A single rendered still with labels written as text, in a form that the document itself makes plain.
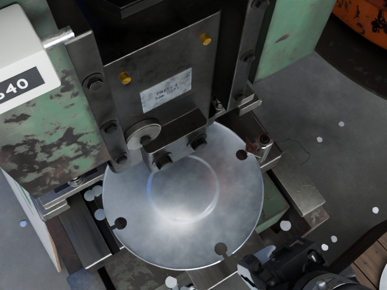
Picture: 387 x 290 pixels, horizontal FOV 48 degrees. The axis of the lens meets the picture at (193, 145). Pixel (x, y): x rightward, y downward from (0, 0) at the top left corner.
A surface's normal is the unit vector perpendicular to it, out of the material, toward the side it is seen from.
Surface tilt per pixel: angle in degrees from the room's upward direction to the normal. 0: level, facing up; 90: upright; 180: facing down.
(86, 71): 90
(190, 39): 90
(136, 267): 0
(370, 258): 0
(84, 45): 90
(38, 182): 90
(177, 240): 0
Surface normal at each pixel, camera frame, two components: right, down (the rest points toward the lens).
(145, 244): 0.02, -0.39
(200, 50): 0.51, 0.79
